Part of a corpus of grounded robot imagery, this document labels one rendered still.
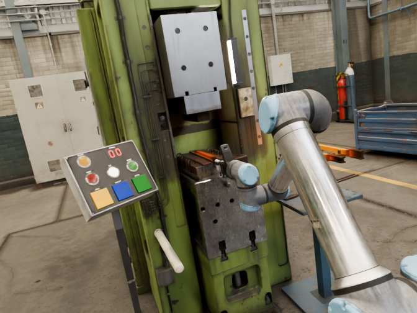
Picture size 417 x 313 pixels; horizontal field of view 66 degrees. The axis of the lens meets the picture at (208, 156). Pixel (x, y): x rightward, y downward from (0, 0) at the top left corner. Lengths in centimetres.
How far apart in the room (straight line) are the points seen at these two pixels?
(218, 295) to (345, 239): 122
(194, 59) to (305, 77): 783
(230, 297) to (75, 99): 551
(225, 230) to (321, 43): 843
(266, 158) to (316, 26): 794
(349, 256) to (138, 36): 143
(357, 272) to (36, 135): 653
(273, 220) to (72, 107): 535
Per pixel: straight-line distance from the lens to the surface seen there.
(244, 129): 198
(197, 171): 174
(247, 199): 145
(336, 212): 90
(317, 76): 968
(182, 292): 214
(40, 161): 703
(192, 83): 170
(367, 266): 90
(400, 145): 522
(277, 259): 234
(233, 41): 193
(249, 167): 141
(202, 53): 174
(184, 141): 220
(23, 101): 698
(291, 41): 929
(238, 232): 187
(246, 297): 209
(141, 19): 184
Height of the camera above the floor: 138
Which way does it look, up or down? 12 degrees down
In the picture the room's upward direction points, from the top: 9 degrees counter-clockwise
